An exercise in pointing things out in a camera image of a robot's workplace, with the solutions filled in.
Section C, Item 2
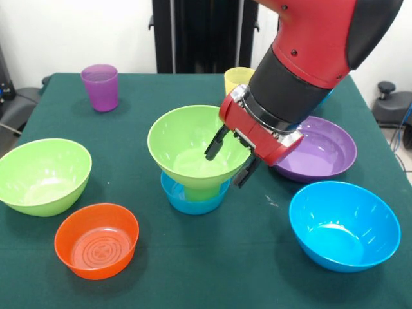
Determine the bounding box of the green plastic bowl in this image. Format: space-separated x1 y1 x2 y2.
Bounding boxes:
0 138 93 217
147 104 255 191

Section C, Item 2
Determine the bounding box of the purple plastic cup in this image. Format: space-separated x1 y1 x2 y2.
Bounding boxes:
80 63 119 113

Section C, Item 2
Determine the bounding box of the small orange plastic bowl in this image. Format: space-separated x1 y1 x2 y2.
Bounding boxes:
53 203 140 281

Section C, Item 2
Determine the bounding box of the green plastic cup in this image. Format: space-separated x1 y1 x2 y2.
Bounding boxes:
183 185 220 203

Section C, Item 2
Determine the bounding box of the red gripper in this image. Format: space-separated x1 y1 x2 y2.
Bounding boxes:
204 84 304 188

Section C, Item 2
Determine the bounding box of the small blue plastic bowl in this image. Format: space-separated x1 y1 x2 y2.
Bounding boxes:
160 170 232 216

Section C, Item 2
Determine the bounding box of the grey wheeled base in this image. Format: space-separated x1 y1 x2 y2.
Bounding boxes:
0 86 41 136

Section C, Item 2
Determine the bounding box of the blue cable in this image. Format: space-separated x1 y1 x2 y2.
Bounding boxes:
391 102 412 152

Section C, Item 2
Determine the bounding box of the dark green tablecloth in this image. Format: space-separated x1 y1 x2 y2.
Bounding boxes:
0 72 412 309

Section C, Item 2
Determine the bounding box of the purple plastic bowl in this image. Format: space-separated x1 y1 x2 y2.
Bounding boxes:
273 115 358 183

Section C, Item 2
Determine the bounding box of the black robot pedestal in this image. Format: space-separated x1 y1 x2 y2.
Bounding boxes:
148 0 281 75

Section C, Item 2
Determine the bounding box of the grey base with black knob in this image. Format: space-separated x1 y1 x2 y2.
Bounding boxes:
373 80 412 129

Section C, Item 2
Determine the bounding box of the yellow plastic cup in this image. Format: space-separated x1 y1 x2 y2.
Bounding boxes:
224 66 256 96

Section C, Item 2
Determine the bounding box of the black equipment casing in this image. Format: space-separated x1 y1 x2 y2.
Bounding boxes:
0 43 16 120

